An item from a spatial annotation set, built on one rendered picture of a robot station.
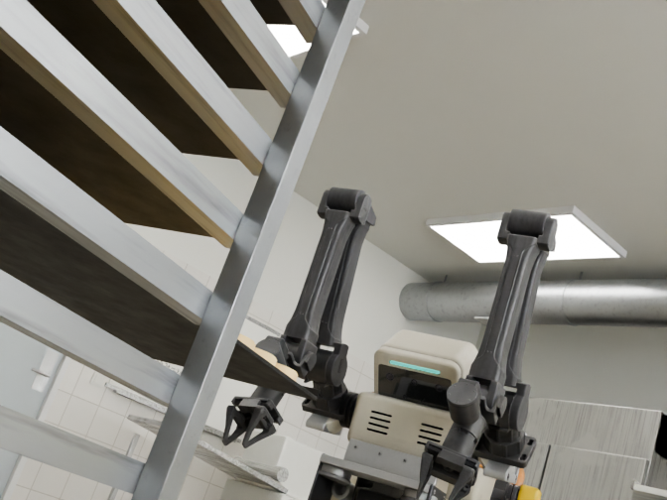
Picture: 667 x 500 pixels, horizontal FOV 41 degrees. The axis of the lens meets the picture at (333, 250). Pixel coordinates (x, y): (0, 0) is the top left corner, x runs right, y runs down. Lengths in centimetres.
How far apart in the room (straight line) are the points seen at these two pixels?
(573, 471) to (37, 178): 543
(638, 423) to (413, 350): 400
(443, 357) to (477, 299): 483
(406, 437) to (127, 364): 124
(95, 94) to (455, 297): 628
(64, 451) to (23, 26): 35
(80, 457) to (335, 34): 53
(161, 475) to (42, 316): 21
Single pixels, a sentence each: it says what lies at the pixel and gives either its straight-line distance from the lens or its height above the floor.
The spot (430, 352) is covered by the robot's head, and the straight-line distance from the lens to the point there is 199.
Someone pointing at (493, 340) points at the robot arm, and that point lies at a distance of 176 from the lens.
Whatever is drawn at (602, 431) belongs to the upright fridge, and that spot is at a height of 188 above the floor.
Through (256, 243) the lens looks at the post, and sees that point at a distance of 91.
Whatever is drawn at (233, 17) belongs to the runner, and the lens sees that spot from 90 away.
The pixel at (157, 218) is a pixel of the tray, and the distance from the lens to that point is 97.
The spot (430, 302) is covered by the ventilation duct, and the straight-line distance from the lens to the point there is 713.
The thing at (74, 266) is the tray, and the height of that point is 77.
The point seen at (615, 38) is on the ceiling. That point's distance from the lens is 411.
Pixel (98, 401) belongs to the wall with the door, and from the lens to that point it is 587.
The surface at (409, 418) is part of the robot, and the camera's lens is 201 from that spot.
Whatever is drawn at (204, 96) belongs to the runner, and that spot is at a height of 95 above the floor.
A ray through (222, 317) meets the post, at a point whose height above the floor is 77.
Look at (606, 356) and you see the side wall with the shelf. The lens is 729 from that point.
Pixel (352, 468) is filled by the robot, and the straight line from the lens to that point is 191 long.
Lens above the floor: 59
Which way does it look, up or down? 18 degrees up
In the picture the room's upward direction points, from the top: 19 degrees clockwise
